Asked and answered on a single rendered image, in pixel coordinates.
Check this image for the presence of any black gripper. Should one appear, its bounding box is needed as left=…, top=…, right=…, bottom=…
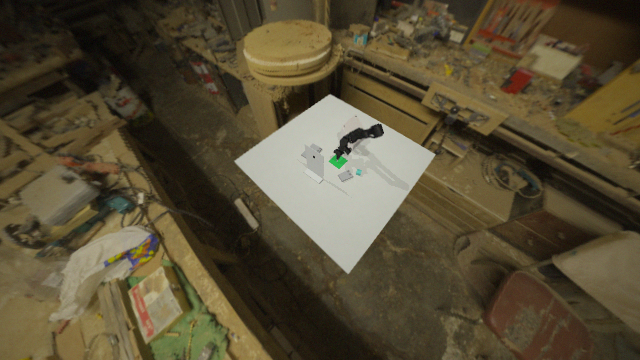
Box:
left=334, top=144, right=348, bottom=160

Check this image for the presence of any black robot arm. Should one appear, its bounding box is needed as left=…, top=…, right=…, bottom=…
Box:
left=340, top=124, right=384, bottom=155

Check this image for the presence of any green square zone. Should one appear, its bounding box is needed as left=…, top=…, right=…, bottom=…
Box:
left=329, top=155, right=348, bottom=169

